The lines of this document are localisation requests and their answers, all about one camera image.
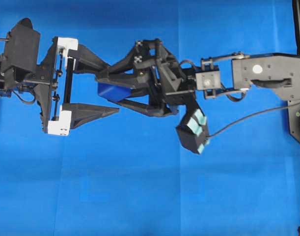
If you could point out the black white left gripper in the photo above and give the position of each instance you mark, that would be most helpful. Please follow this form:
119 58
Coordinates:
64 53

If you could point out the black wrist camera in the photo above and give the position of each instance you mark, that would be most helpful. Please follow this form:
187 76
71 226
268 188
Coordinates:
193 128
20 52

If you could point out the blue block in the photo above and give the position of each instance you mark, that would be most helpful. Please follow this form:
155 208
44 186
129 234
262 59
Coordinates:
113 92

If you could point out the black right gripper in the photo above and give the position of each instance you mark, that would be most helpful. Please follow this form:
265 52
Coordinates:
151 70

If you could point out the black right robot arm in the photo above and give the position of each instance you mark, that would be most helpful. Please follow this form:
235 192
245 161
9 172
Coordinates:
238 72

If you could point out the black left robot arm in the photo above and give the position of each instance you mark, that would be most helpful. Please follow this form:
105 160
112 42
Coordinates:
63 90

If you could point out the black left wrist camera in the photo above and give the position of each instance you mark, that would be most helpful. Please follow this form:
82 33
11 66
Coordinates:
20 52

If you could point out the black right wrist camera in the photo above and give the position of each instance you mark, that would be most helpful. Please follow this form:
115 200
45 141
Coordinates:
193 128

